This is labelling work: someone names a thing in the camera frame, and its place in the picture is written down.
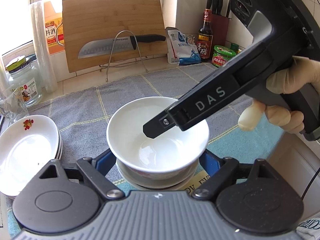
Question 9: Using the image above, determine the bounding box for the teal happy everyday mat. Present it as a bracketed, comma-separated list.
[5, 114, 284, 238]

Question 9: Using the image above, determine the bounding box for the black power cable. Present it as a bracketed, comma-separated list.
[299, 166, 320, 201]

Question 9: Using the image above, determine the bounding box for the right gloved hand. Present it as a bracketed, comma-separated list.
[237, 55, 320, 134]

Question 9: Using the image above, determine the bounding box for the bamboo cutting board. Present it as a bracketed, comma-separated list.
[62, 0, 168, 73]

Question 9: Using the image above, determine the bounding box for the white ceramic bowl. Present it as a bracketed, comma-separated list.
[106, 96, 209, 179]

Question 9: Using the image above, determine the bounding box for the middle stacked bowl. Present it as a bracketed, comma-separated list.
[116, 159, 199, 190]

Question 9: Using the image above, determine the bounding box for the red knife block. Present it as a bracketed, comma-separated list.
[210, 0, 231, 46]

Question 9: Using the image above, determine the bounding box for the orange cooking wine jug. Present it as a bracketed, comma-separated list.
[42, 0, 64, 55]

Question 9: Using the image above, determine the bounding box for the clear glass mug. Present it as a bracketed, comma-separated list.
[0, 86, 29, 125]

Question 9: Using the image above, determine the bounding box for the wire cutting board rack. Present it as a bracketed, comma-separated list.
[100, 30, 149, 82]

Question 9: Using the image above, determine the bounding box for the glass jar green lid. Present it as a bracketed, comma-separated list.
[5, 54, 42, 107]

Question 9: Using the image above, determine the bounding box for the santoku knife black handle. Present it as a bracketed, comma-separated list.
[78, 34, 166, 59]

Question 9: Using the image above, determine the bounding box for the green lid sauce jar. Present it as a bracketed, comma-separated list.
[212, 45, 236, 67]

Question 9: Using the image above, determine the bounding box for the grey checked table mat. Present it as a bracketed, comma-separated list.
[29, 64, 251, 163]

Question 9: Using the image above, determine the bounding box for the dark vinegar bottle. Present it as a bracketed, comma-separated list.
[196, 9, 213, 61]

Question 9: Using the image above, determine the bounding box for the plastic wrap roll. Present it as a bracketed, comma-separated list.
[30, 2, 58, 93]

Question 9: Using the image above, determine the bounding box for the white plate stack with fruit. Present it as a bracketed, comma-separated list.
[1, 115, 63, 199]

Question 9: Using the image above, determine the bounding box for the white blue salt bag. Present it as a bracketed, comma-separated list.
[165, 27, 201, 66]

